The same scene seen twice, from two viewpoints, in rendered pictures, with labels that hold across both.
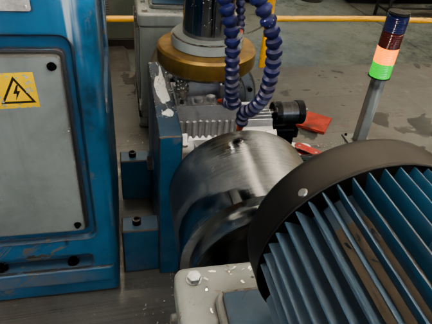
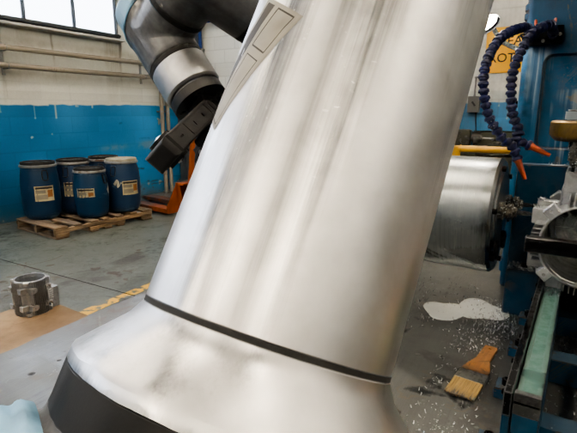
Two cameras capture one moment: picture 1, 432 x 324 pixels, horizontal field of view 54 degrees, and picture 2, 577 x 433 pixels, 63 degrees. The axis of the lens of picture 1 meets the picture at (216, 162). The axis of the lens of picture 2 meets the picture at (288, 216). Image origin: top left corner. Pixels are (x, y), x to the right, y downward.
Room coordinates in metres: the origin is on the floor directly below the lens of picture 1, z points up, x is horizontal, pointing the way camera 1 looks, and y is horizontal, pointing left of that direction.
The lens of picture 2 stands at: (1.01, -1.07, 1.26)
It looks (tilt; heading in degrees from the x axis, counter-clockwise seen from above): 13 degrees down; 136
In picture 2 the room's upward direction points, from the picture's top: straight up
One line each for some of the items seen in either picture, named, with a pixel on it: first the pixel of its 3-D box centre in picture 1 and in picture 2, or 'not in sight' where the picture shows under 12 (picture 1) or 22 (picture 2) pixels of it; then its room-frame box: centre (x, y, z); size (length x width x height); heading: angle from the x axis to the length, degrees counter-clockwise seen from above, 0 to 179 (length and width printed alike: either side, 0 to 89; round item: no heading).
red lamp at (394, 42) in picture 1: (391, 38); not in sight; (1.18, -0.45, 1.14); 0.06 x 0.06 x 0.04
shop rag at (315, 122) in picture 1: (306, 119); not in sight; (1.29, -0.30, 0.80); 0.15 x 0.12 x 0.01; 68
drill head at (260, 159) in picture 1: (258, 245); (434, 208); (0.46, -0.08, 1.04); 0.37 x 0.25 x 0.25; 14
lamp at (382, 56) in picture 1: (386, 54); not in sight; (1.18, -0.45, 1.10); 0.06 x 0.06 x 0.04
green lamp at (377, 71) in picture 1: (381, 69); not in sight; (1.18, -0.45, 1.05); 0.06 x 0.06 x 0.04
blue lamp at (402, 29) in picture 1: (396, 22); not in sight; (1.18, -0.45, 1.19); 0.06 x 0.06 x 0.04
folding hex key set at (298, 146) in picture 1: (306, 151); not in sight; (1.08, -0.27, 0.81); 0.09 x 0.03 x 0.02; 57
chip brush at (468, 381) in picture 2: not in sight; (476, 369); (0.68, -0.29, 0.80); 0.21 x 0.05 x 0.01; 99
